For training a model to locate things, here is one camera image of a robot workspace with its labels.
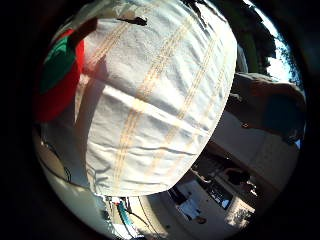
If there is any red plush apple toy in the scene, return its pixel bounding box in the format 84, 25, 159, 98
33, 28, 86, 124

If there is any white striped tablecloth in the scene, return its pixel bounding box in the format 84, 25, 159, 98
43, 0, 238, 198

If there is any teal tool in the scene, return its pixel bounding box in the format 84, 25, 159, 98
116, 199, 134, 228

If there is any person in blue shirt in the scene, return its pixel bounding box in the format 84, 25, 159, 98
226, 72, 307, 144

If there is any person in white shirt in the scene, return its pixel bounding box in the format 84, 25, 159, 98
176, 196, 208, 225

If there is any seated person in dark clothes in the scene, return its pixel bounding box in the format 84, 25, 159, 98
223, 167, 258, 196

